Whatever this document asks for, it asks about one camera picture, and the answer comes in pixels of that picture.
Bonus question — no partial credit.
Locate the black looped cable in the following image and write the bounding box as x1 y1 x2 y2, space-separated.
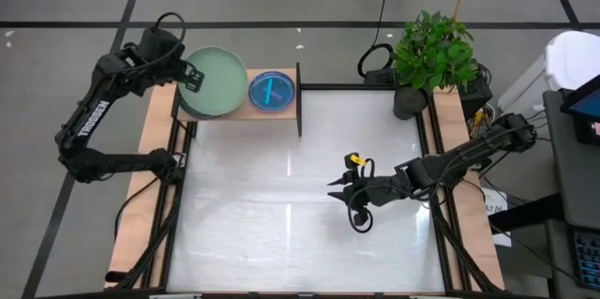
356 0 396 80

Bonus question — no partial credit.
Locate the black plant pot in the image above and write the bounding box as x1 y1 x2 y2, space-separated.
392 83 429 121

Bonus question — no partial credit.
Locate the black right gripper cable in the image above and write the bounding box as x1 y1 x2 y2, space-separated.
346 181 375 235

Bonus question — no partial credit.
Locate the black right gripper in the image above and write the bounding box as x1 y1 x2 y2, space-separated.
326 152 407 229

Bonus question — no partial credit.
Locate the black aluminium table frame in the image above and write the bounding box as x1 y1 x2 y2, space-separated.
105 82 505 299

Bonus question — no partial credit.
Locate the black desk foot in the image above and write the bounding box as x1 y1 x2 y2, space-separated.
487 193 563 234

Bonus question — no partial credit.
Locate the grey desk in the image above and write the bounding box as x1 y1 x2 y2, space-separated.
542 88 600 299

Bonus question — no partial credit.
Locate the wooden table board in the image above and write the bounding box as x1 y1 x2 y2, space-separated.
103 82 188 290
421 87 506 291

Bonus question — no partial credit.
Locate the black power box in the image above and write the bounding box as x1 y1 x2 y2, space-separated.
364 67 399 87

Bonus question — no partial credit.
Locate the mint green plate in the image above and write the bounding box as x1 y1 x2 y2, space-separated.
177 45 248 118

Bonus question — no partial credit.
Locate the wooden shelf with black legs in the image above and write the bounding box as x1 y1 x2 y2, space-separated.
173 62 304 139

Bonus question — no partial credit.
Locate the black tablet screen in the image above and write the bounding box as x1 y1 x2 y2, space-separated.
560 73 600 146

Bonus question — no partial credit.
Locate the white lidded bin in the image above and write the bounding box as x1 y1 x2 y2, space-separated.
496 30 600 113

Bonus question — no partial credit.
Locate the black keyboard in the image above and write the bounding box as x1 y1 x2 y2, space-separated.
568 227 600 292

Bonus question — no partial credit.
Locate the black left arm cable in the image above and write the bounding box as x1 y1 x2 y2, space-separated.
153 11 188 75

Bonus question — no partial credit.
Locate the blue transparent plate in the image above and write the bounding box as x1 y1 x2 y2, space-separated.
247 70 297 113

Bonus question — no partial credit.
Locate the green leafy plant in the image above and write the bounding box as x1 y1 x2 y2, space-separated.
391 9 480 92

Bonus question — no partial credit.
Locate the white paper sheet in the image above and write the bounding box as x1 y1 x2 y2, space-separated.
480 187 513 248

